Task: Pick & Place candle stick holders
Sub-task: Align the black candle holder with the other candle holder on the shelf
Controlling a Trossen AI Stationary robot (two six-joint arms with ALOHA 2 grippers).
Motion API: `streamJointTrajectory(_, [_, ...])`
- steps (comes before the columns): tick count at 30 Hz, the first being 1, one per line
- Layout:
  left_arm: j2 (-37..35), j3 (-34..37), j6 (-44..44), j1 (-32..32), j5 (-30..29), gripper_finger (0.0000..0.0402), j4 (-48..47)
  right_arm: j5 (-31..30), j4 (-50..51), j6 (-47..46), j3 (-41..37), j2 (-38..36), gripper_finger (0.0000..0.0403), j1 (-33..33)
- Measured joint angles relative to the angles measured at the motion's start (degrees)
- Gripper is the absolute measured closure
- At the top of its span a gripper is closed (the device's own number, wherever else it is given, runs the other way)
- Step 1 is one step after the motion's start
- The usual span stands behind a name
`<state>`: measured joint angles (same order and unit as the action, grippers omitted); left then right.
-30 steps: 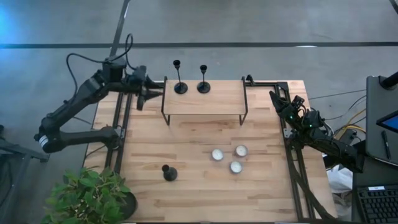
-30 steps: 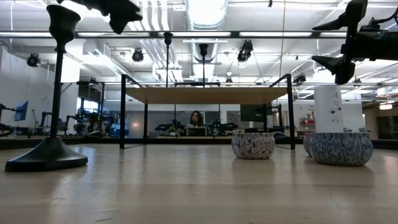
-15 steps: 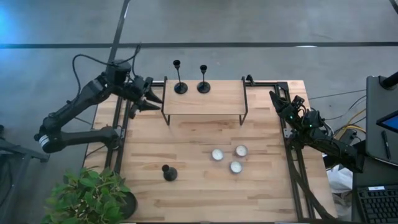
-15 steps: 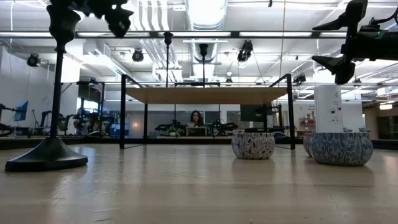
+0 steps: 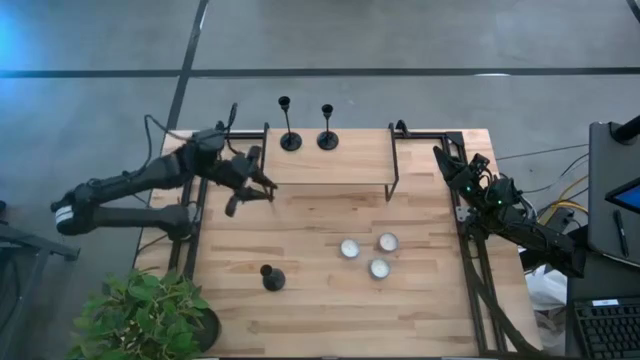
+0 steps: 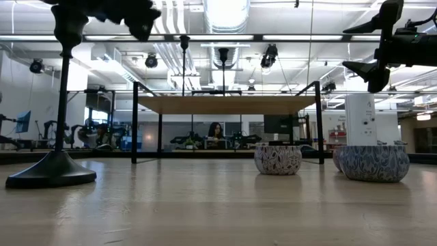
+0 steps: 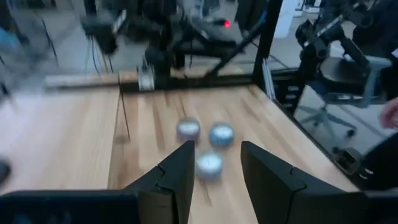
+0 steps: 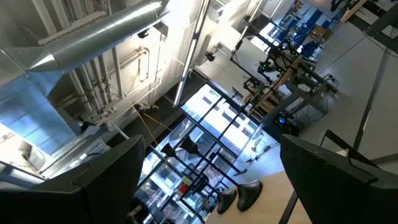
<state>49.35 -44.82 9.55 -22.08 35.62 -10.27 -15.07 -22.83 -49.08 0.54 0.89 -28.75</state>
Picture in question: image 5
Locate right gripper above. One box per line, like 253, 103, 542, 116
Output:
432, 145, 476, 199

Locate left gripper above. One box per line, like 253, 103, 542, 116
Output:
214, 145, 279, 218

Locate black metal candlestick holder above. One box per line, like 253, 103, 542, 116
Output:
259, 263, 287, 293
277, 95, 304, 153
316, 103, 340, 152

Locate pink patterned ceramic bowl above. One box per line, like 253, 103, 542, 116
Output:
339, 238, 361, 260

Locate wooden shelf with black legs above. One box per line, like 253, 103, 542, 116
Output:
260, 122, 401, 203

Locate black plant pot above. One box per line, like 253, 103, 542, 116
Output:
192, 307, 223, 353

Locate white plastic bag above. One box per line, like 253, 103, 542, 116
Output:
523, 263, 569, 356

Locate green leafy plant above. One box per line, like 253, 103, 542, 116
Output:
67, 268, 211, 360

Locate black monitor pole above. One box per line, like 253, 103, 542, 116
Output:
608, 114, 640, 145

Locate monitor with blue screen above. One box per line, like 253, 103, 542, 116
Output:
604, 177, 640, 215

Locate black pen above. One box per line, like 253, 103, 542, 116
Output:
613, 208, 630, 259

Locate black keyboard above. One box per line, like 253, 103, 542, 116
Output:
573, 298, 640, 360

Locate dark grey stand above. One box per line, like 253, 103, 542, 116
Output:
0, 199, 81, 360

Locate black aluminium table frame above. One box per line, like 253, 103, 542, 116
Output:
167, 119, 544, 357

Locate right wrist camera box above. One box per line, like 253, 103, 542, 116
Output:
469, 152, 494, 176

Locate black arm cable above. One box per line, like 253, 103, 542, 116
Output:
143, 102, 239, 171

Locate grey floor cable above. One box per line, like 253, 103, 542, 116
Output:
494, 143, 590, 162

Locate yellow cables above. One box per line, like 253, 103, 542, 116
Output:
537, 174, 591, 226

